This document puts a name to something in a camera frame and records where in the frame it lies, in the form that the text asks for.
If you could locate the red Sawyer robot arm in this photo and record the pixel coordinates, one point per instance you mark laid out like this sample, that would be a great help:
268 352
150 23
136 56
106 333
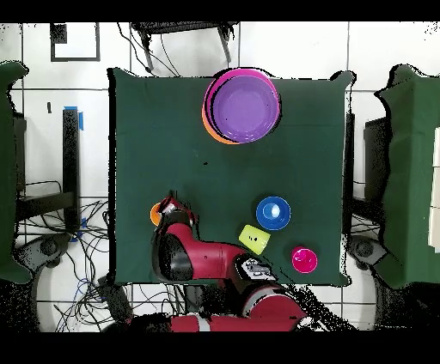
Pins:
206 257

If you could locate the small blue plastic bowl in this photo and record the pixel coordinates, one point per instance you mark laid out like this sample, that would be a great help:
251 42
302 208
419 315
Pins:
273 213

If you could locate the purple plastic bowl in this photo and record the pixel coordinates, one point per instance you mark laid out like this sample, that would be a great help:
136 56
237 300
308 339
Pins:
245 110

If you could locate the dark green table cloth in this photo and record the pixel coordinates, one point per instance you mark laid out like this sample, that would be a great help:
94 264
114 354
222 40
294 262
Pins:
154 154

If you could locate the large pink plastic bowl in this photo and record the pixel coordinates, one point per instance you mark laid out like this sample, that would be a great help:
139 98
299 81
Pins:
220 77

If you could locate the black office chair base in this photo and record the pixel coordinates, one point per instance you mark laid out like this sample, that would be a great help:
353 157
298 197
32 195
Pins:
48 247
364 249

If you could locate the yellow plastic cup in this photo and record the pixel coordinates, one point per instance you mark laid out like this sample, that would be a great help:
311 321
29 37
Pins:
254 239

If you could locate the orange plastic cup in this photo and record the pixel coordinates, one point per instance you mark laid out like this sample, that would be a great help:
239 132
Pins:
154 214

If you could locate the large orange plastic bowl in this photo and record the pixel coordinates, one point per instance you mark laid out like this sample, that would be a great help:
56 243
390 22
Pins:
213 135

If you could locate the green cloth covered table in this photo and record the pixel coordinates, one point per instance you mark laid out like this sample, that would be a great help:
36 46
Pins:
412 171
7 171

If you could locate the red plastic cup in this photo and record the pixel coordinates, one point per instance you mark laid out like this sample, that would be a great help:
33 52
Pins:
304 261

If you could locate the black power box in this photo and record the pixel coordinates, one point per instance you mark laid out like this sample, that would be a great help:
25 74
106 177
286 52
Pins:
115 298

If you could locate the black square frame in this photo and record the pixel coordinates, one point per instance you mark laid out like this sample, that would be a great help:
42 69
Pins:
58 34

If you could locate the blue tape strip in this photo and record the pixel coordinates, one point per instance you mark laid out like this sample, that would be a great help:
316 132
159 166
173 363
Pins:
83 223
80 120

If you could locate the black metal floor stand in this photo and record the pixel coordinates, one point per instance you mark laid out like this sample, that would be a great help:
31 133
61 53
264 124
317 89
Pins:
376 161
70 154

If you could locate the black metal stand legs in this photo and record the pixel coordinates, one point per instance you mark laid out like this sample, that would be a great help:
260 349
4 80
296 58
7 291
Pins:
178 26

